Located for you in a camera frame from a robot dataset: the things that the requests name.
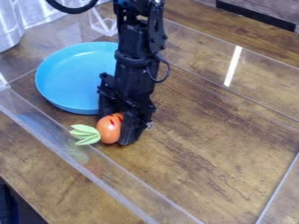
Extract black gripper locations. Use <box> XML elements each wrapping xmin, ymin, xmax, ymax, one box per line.
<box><xmin>98</xmin><ymin>51</ymin><xmax>160</xmax><ymax>145</ymax></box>

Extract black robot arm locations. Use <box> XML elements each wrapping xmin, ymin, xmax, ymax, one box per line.
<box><xmin>98</xmin><ymin>0</ymin><xmax>167</xmax><ymax>145</ymax></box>

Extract white grey patterned curtain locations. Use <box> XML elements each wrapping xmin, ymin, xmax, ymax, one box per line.
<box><xmin>0</xmin><ymin>0</ymin><xmax>66</xmax><ymax>53</ymax></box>

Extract clear acrylic enclosure panel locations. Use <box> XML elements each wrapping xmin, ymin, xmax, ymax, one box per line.
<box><xmin>0</xmin><ymin>86</ymin><xmax>203</xmax><ymax>224</ymax></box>

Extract orange toy carrot green leaves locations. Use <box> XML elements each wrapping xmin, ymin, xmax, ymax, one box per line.
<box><xmin>70</xmin><ymin>113</ymin><xmax>124</xmax><ymax>145</ymax></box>

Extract black cable loop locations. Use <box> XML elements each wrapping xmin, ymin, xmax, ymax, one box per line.
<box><xmin>44</xmin><ymin>0</ymin><xmax>172</xmax><ymax>84</ymax></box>

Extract dark baseboard strip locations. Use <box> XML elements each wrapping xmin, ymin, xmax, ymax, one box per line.
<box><xmin>216</xmin><ymin>0</ymin><xmax>295</xmax><ymax>32</ymax></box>

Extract clear acrylic triangular bracket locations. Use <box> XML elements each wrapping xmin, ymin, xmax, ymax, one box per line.
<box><xmin>88</xmin><ymin>7</ymin><xmax>118</xmax><ymax>37</ymax></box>

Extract blue round plastic tray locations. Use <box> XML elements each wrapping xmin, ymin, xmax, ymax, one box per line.
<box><xmin>35</xmin><ymin>41</ymin><xmax>118</xmax><ymax>115</ymax></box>

